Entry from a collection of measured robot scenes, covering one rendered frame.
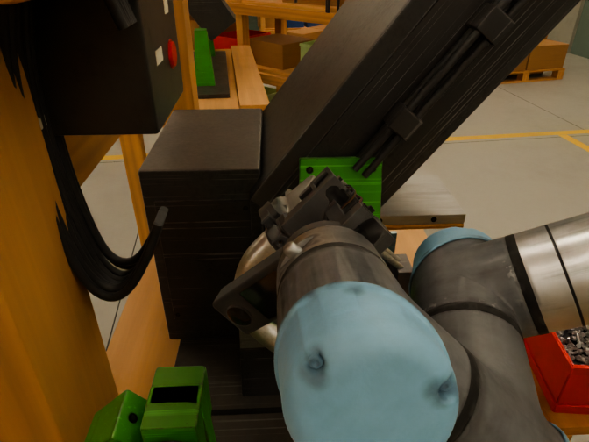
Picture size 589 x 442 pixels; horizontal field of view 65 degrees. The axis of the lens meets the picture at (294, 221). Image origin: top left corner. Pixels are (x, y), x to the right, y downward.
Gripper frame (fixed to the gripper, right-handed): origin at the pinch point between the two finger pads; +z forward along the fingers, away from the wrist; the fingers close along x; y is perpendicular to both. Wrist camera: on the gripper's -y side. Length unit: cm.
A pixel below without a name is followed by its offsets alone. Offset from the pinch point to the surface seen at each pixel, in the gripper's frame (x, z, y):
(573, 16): -242, 733, 443
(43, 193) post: 20.7, -5.5, -14.4
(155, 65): 22.1, 0.3, 1.6
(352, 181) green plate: -4.4, 12.0, 7.8
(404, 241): -35, 56, 7
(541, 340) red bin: -56, 26, 12
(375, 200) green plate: -8.7, 12.0, 8.2
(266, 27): 103, 840, 87
